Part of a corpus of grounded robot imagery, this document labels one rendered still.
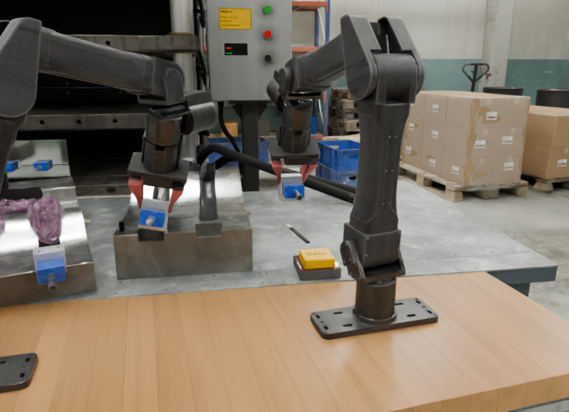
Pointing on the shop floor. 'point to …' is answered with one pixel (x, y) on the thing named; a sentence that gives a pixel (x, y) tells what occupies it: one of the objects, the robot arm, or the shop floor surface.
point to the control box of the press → (246, 56)
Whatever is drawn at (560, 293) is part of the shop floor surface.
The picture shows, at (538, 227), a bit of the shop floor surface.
